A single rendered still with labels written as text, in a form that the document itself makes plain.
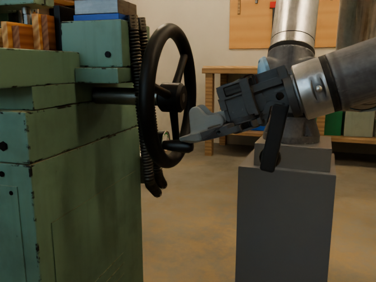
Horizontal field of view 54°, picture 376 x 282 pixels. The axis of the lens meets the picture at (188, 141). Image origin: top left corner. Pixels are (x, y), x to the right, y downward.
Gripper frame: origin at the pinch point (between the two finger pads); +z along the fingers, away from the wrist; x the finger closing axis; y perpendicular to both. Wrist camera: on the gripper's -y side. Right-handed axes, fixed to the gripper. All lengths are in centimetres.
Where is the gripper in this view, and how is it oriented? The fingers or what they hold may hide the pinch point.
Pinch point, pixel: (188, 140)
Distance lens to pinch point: 65.7
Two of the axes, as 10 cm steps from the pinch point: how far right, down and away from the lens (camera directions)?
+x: -2.9, 1.9, -9.4
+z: -9.0, 2.8, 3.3
